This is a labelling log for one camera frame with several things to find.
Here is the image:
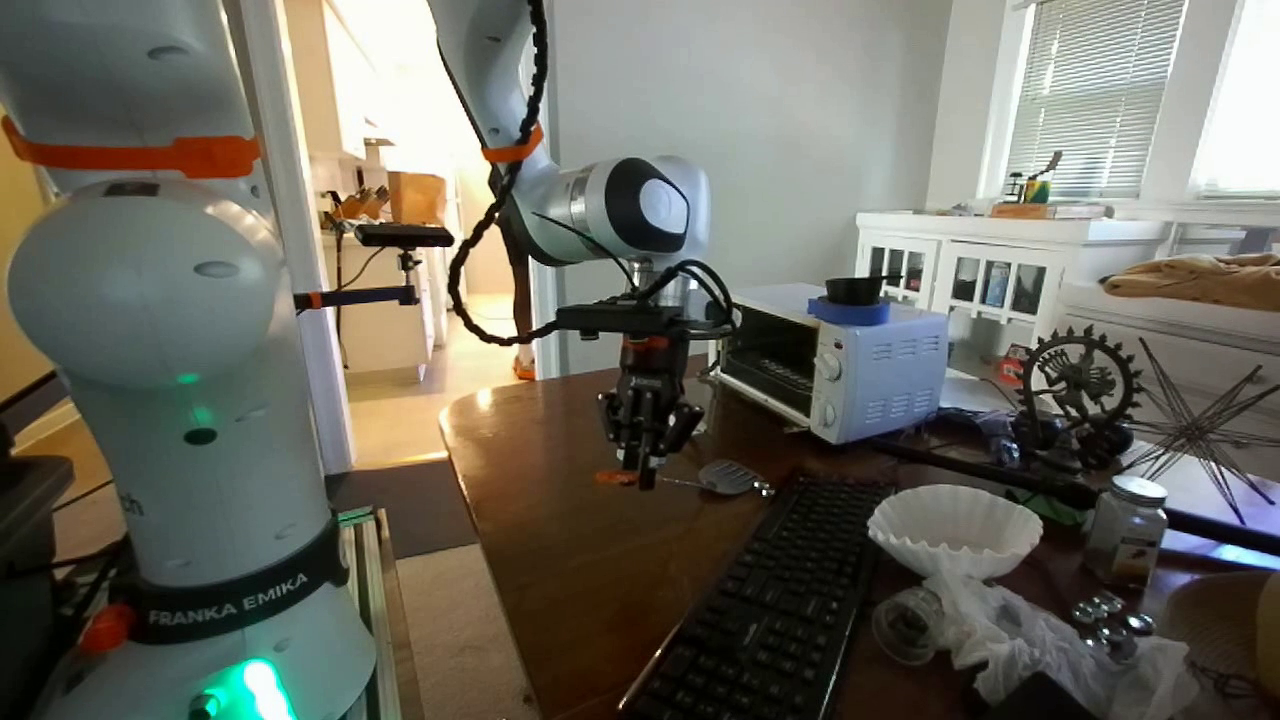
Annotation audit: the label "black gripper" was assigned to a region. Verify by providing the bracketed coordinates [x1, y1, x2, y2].
[599, 334, 709, 491]

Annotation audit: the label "fish slice orange handle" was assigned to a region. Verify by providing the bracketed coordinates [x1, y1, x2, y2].
[589, 456, 769, 510]

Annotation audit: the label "glass oven door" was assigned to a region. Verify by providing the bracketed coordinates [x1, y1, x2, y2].
[693, 369, 750, 432]

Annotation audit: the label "white toaster oven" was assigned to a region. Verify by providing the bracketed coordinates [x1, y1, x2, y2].
[703, 283, 950, 449]

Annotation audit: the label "black computer keyboard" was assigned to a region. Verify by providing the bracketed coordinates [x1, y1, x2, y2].
[614, 478, 895, 720]

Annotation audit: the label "black round cup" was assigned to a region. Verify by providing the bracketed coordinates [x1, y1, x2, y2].
[820, 271, 886, 307]

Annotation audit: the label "dark floor mat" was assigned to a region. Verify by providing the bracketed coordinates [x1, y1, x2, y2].
[324, 456, 476, 561]

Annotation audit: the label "white kitchen counter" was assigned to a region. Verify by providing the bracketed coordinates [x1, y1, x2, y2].
[316, 154, 473, 385]

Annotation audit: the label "white paper coffee filters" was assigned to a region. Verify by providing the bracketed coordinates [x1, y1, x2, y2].
[863, 482, 1048, 585]

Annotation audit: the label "small clear glass cup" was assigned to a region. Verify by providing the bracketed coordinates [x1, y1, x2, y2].
[870, 585, 950, 668]

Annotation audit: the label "brown cardboard box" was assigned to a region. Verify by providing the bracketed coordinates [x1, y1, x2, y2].
[389, 169, 452, 230]

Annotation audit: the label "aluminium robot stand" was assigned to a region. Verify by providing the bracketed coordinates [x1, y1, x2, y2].
[336, 504, 431, 720]

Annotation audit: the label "long black tray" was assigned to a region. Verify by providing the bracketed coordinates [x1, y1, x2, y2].
[863, 419, 1280, 574]

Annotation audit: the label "white cabinet glass doors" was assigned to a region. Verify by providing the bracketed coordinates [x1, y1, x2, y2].
[850, 208, 1173, 365]

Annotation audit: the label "crumpled clear plastic bag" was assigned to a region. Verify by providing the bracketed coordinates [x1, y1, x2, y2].
[916, 574, 1204, 720]

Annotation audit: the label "black gear sculpture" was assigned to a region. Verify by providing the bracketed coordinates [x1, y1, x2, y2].
[1012, 320, 1152, 474]

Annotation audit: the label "potted plant yellow flowers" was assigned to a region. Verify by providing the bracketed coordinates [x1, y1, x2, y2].
[991, 148, 1070, 226]

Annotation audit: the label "glass jar with lid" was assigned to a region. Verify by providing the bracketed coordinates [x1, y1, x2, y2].
[1082, 474, 1173, 594]

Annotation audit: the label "metal rod star sculpture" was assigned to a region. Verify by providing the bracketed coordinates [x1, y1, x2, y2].
[1125, 334, 1280, 533]

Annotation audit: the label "tan flat cushion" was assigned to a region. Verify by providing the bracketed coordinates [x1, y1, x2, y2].
[1096, 251, 1280, 315]

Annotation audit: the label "black equipment box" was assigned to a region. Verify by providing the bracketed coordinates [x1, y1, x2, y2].
[0, 453, 75, 720]

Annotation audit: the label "tan rounded basket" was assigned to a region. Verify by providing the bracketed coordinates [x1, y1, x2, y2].
[1252, 567, 1280, 696]

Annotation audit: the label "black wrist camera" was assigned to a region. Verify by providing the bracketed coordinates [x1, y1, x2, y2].
[554, 298, 736, 339]

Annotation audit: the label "black corrugated cable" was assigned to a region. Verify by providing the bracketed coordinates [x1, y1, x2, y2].
[445, 0, 736, 351]

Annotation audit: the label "black camera on stand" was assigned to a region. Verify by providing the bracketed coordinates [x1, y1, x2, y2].
[278, 222, 458, 314]

